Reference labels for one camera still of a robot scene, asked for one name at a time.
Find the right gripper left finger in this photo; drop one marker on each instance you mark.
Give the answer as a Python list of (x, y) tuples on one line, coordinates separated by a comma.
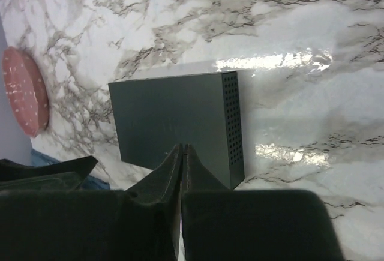
[(154, 211)]

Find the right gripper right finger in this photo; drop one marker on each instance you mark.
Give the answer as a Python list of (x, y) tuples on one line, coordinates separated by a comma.
[(206, 211)]

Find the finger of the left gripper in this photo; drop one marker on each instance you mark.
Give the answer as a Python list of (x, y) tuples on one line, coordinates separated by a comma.
[(68, 175)]

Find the dark grey network switch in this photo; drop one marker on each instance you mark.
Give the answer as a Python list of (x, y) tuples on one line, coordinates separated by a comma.
[(203, 110)]

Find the blue letter placemat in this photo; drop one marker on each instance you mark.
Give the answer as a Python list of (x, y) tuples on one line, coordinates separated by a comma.
[(81, 166)]

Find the pink polka dot plate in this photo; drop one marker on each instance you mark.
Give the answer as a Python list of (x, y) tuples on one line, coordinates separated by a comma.
[(26, 91)]

